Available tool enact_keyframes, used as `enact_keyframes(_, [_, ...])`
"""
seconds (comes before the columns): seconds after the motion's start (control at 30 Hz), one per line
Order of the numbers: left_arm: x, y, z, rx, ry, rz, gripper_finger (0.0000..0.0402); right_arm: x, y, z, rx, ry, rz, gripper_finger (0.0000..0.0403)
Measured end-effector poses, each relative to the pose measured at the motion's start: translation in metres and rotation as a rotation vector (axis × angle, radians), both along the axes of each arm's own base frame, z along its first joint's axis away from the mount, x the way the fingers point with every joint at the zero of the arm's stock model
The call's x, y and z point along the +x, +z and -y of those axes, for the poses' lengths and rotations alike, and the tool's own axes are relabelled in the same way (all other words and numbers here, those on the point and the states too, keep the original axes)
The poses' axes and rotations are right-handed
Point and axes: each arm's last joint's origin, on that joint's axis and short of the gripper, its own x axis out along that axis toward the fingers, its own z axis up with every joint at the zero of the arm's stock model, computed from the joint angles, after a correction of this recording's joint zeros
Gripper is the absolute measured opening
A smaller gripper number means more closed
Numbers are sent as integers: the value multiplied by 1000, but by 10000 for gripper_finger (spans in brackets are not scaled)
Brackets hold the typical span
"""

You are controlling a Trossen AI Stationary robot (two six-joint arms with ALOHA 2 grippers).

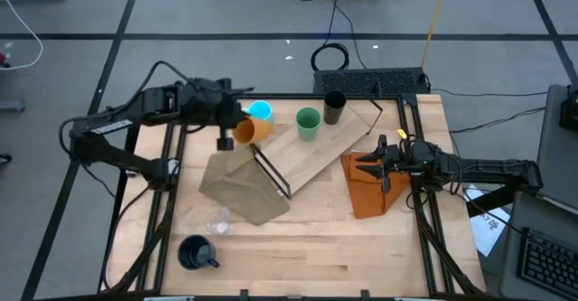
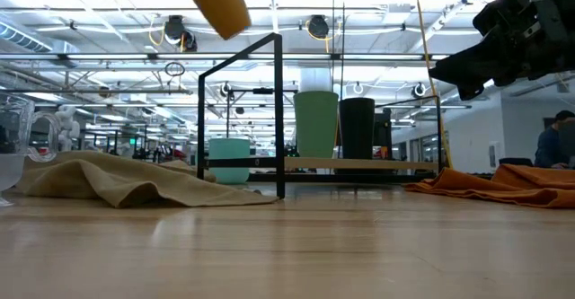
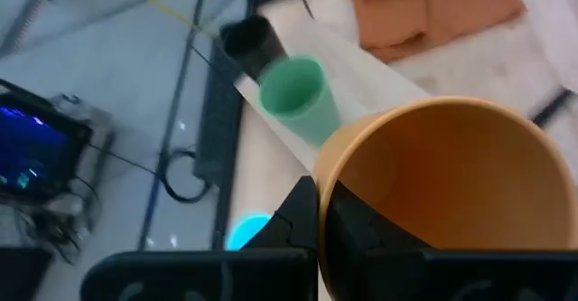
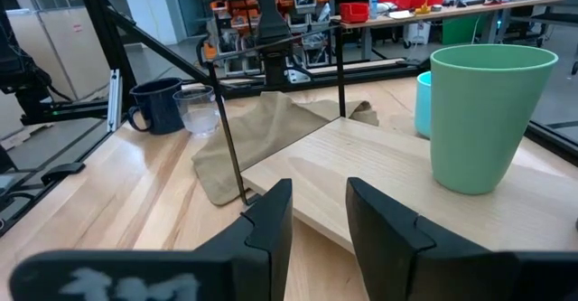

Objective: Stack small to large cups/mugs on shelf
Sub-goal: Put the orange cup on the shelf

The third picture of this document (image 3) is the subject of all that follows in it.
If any tall black cup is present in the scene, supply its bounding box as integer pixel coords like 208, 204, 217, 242
219, 14, 289, 83

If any orange plastic cup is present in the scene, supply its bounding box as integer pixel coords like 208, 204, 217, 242
312, 95, 578, 301

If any monitor with blue screen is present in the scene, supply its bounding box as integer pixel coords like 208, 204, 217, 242
0, 78, 95, 201

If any green ribbed plastic cup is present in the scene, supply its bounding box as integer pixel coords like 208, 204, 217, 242
257, 54, 342, 147

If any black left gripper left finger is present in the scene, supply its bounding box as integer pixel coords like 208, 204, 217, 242
241, 175, 320, 251

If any black perforated computer case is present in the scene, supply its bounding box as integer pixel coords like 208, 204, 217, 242
192, 38, 247, 188

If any yellow cable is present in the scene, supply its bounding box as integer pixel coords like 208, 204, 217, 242
110, 0, 220, 40

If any turquoise mug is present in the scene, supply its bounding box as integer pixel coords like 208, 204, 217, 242
224, 210, 274, 251

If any orange cloth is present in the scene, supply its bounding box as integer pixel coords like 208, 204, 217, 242
347, 0, 527, 65

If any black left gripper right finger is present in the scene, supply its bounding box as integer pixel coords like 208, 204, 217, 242
322, 180, 434, 252

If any coiled black cable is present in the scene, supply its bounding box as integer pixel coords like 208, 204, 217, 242
160, 149, 213, 205

